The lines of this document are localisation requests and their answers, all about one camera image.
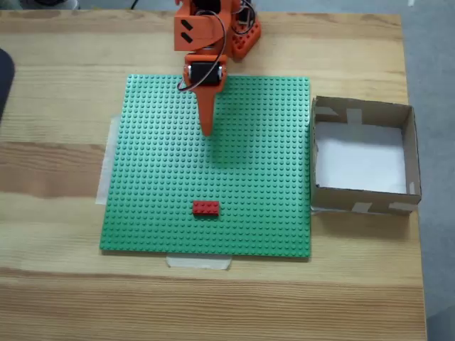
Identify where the red lego block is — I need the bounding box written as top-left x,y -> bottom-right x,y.
192,200 -> 220,217

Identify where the green lego baseplate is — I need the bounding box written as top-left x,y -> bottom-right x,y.
98,73 -> 313,263

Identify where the cardboard box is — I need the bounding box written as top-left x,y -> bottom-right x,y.
309,94 -> 423,217

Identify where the white paper sheet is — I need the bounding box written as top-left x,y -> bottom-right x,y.
314,120 -> 408,195

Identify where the black rounded object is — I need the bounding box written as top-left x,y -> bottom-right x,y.
0,48 -> 17,124

